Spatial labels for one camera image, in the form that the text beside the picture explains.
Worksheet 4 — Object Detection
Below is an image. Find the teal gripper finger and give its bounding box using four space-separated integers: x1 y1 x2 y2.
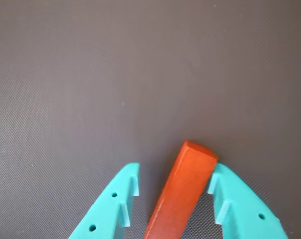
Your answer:
206 163 289 239
68 162 141 239

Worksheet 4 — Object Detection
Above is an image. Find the red wooden block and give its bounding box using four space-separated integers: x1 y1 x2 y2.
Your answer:
143 140 220 239

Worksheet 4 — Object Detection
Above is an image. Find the dark grey textured mat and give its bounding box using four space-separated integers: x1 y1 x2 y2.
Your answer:
0 0 301 239

